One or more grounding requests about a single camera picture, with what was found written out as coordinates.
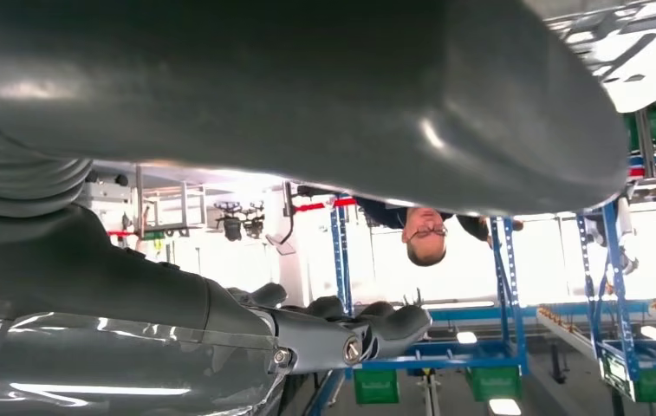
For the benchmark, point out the grey metal frame stand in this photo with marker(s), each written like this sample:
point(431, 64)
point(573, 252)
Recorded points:
point(139, 201)

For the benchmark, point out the black camera rig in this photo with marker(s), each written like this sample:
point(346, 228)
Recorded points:
point(233, 227)

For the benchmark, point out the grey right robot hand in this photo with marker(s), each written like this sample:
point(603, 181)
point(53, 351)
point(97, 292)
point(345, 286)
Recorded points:
point(247, 86)

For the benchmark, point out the person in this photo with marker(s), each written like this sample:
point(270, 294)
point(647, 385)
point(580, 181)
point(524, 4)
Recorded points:
point(425, 241)

